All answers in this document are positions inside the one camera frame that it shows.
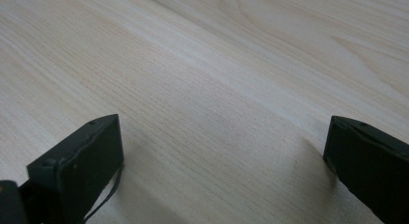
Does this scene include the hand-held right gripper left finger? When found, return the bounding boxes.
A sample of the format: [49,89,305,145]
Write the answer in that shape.
[18,113,125,224]

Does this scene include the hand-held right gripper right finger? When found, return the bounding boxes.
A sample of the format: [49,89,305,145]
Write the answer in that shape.
[322,115,409,224]

